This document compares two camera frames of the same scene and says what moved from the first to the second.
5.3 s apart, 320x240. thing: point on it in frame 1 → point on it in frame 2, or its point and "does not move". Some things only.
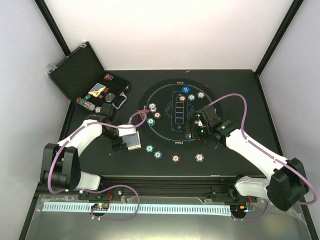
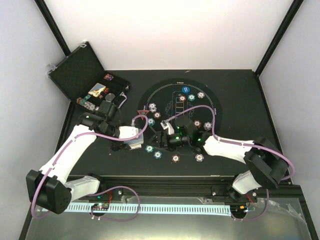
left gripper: x=116 y=147 does not move
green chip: x=151 y=121 does not move
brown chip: x=182 y=99 does not move
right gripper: x=195 y=135 → x=160 y=135
